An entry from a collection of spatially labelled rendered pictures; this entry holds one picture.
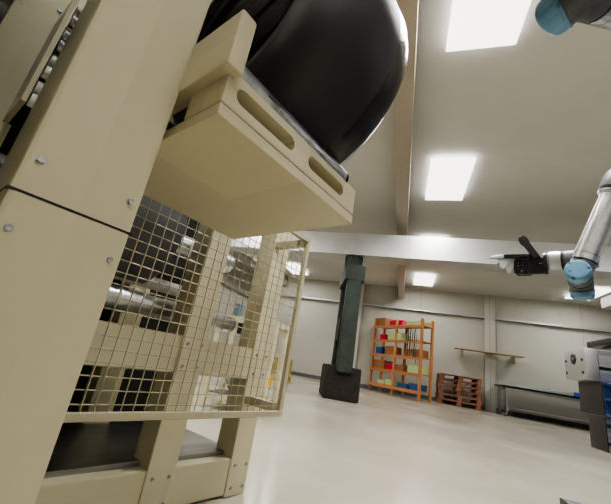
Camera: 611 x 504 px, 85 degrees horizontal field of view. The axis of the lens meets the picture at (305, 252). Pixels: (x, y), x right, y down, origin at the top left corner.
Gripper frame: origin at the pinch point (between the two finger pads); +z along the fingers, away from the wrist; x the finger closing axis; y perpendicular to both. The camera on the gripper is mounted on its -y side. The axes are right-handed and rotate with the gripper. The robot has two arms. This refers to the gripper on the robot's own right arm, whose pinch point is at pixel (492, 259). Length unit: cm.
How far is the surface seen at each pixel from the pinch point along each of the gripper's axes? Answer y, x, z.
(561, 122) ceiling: -221, 291, -16
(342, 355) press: 79, 320, 304
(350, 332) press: 40, 332, 298
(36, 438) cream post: 48, -153, 9
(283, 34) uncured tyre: -14, -132, 1
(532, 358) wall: 84, 1136, 154
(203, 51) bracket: -4, -144, 5
